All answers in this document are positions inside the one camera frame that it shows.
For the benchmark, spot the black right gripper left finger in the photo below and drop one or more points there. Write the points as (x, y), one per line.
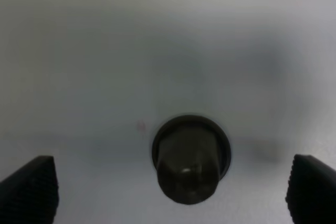
(31, 194)

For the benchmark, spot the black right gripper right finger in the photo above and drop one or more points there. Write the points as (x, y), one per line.
(311, 191)

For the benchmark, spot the dark brown coffee capsule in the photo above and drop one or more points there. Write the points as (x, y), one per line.
(191, 154)

